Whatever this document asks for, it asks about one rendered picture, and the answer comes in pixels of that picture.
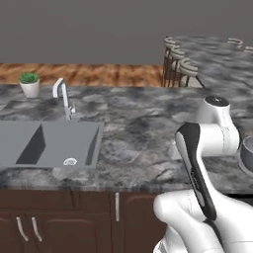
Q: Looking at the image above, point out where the grey bowl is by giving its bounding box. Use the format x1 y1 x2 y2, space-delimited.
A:
237 135 253 178

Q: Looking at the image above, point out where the silver cupboard handle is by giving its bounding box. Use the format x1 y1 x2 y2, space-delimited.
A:
31 215 43 243
15 215 31 243
115 192 121 222

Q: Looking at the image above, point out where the green plant in white pot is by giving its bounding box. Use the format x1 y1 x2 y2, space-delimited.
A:
18 71 42 99

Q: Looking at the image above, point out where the silver sink tap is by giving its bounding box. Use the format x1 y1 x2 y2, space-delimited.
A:
51 77 78 122

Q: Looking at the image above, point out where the dark brown cupboard door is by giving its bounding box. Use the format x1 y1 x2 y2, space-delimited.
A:
112 191 168 253
0 211 28 253
25 211 113 253

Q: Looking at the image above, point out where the dark brown drawer front panel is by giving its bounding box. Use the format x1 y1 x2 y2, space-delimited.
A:
0 190 113 213

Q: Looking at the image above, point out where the grey sink basin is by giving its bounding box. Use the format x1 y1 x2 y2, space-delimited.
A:
0 120 105 170

